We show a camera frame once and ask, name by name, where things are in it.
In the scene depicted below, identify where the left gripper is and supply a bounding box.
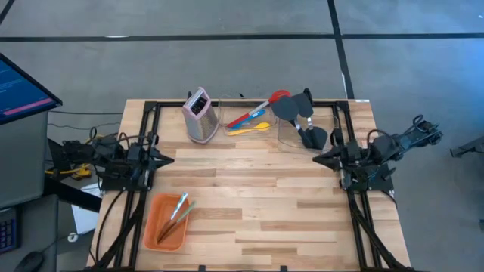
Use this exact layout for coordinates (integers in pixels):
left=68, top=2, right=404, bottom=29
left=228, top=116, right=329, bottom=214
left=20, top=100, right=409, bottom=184
left=130, top=131, right=175, bottom=181

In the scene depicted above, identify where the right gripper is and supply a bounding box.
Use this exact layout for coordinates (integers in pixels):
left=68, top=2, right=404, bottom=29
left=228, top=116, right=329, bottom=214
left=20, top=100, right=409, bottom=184
left=312, top=128, right=362, bottom=190

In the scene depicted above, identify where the black oval-head spatula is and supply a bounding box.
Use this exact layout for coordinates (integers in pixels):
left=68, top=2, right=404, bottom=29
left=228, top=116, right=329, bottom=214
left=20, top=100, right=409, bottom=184
left=302, top=125, right=329, bottom=151

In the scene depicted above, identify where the pink-topped metal box grater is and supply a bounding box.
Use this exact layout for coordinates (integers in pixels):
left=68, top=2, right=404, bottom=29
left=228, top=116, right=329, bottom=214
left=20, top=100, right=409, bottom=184
left=181, top=86, right=220, bottom=144

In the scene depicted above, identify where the black rectangular-head spatula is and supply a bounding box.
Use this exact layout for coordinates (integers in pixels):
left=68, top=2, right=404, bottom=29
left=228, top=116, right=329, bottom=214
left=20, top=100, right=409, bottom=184
left=290, top=91, right=318, bottom=137

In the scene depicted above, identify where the black round-head spatula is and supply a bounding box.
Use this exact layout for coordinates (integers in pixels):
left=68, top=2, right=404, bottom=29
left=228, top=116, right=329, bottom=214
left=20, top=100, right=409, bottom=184
left=271, top=95, right=315, bottom=150

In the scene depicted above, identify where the yellow silicone spoon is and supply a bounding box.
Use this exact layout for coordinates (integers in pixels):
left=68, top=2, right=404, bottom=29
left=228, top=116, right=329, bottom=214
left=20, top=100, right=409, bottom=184
left=228, top=121, right=271, bottom=137

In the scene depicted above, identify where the red slotted spoon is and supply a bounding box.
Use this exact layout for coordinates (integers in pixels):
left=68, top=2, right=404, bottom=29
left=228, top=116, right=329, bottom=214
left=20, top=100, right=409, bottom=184
left=225, top=89, right=292, bottom=129

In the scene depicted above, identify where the blue silicone spoon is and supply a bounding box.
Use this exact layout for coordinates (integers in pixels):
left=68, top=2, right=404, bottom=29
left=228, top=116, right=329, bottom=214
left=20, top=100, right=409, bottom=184
left=237, top=109, right=266, bottom=130

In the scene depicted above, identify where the clear plastic container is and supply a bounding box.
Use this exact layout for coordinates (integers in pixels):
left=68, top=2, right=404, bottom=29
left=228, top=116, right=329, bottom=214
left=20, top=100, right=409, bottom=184
left=277, top=109, right=340, bottom=154
left=220, top=92, right=280, bottom=137

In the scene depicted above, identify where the orange plastic tray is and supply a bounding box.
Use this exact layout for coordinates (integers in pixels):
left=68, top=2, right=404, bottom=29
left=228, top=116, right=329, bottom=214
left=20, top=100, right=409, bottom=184
left=142, top=193, right=191, bottom=252

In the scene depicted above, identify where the black desk leg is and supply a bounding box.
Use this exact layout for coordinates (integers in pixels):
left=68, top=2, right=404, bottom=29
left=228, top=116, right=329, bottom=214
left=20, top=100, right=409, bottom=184
left=43, top=176, right=103, bottom=213

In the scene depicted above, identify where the white paper sheet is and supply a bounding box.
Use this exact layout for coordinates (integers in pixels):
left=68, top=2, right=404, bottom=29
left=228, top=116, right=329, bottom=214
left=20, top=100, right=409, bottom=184
left=71, top=183, right=103, bottom=235

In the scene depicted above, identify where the black stand foot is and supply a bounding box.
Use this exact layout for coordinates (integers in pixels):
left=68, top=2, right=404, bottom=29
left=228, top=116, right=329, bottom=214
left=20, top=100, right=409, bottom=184
left=449, top=135, right=484, bottom=159

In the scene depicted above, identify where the computer monitor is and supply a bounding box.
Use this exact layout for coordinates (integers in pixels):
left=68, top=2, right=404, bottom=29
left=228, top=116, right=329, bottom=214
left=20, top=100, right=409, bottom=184
left=0, top=51, right=64, bottom=125

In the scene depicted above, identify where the black computer mouse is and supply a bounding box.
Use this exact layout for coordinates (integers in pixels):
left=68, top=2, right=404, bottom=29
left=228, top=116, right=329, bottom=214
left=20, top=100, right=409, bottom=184
left=13, top=251, right=45, bottom=272

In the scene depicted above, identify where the black keyboard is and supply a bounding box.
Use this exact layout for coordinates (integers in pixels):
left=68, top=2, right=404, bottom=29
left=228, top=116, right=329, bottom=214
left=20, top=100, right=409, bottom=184
left=0, top=206, right=22, bottom=255

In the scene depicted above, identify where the black metal table frame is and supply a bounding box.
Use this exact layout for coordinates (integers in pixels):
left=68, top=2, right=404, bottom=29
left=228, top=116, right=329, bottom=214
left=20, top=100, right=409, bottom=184
left=86, top=98, right=413, bottom=272

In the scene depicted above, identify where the yellow cable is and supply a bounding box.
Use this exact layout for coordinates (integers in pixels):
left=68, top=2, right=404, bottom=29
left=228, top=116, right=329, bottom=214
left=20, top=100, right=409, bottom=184
left=44, top=135, right=95, bottom=181

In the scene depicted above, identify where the black floor cable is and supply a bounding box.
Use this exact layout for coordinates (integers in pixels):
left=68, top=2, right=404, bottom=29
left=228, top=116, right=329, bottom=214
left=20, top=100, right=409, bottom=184
left=47, top=121, right=122, bottom=131
left=47, top=110, right=124, bottom=116

